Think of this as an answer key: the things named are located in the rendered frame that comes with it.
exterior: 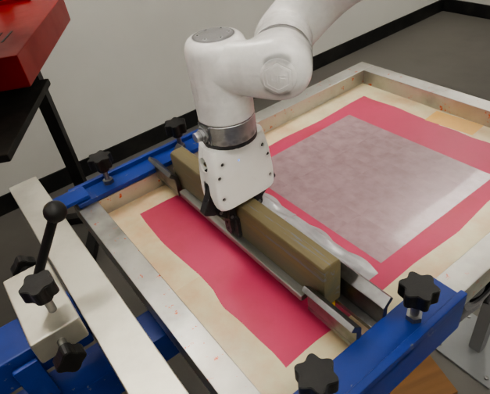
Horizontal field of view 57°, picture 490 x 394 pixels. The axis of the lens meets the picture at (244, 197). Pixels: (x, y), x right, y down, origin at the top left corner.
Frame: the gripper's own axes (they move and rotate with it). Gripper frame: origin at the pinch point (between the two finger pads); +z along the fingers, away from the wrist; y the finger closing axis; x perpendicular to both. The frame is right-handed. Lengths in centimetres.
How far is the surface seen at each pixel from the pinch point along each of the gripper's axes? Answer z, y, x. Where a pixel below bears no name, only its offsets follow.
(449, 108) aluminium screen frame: 5, 56, 1
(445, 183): 6.0, 34.9, -12.5
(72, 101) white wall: 56, 23, 200
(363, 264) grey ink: 5.7, 10.0, -15.7
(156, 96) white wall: 72, 72, 200
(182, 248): 6.1, -8.3, 7.2
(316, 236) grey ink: 5.6, 9.2, -6.6
